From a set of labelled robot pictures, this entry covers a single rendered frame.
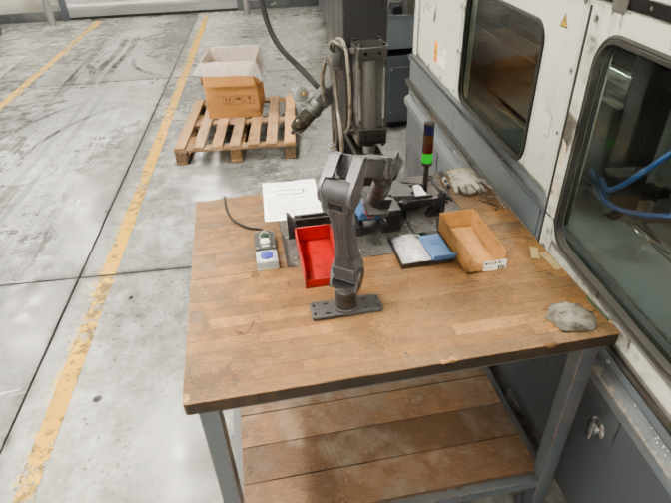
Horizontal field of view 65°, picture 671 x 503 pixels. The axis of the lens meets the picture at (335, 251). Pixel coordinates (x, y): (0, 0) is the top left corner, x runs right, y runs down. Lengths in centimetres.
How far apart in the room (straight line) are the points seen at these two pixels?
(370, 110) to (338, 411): 114
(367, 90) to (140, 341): 184
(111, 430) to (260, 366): 130
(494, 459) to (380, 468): 40
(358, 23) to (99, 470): 192
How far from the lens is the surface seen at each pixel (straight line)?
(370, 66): 156
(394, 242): 172
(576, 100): 170
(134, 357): 282
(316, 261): 166
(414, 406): 214
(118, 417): 259
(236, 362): 138
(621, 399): 168
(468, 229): 184
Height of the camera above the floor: 188
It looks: 35 degrees down
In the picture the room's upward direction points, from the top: 2 degrees counter-clockwise
